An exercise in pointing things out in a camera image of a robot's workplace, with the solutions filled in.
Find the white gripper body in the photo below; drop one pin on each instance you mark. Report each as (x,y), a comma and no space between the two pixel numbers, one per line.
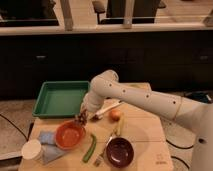
(92,102)

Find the dark purple grape bunch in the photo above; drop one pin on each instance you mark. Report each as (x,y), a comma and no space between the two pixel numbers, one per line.
(82,118)

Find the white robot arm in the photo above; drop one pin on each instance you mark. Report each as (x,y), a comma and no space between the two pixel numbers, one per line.
(193,115)

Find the red orange bowl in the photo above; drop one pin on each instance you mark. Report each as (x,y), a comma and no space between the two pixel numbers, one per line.
(69,135)

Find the dark maroon bowl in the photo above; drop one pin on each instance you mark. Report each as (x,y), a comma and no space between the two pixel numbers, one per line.
(119,152)

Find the orange fruit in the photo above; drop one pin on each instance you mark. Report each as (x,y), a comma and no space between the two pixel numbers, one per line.
(114,114)

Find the green plastic tray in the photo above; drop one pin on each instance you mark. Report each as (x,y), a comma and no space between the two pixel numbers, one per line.
(60,99)

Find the yellow corn cob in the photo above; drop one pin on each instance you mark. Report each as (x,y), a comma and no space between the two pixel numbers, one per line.
(119,126)

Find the green chili pepper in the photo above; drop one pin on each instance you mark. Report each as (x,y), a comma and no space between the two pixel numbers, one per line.
(91,149)

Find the metal fork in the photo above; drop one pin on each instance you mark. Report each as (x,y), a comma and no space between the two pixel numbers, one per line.
(100,157)

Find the blue cloth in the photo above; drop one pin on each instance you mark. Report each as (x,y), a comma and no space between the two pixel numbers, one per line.
(51,151)

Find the white round container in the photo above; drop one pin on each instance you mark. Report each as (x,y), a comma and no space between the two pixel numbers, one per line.
(32,150)

